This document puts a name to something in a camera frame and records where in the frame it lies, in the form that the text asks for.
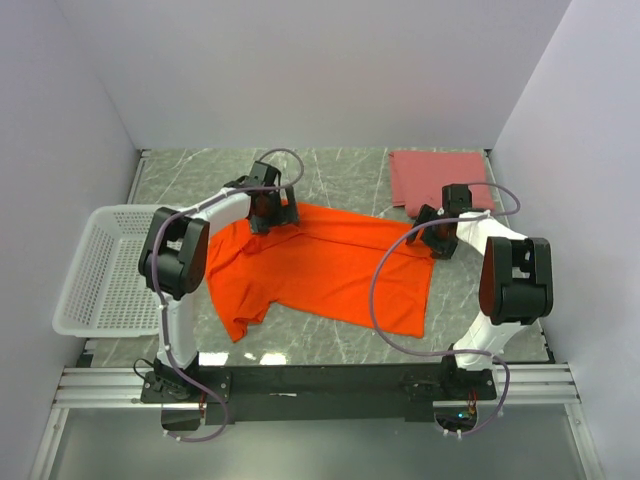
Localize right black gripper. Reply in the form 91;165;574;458
406;204;458;261

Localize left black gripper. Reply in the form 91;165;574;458
250;186;300;236

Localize orange t shirt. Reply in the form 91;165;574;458
205;203;435;342

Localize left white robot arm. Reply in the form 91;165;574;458
138;159;304;402

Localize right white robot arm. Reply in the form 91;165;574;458
406;184;554;399

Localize folded pink t shirt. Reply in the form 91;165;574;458
389;150;488;217

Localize white perforated plastic basket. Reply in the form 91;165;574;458
52;204;159;338

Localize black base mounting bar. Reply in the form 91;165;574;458
140;363;497;425

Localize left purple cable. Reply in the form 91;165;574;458
147;147;306;445

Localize purple cable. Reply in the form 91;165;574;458
147;147;306;445
368;181;522;441

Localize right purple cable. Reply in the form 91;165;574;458
368;181;522;441

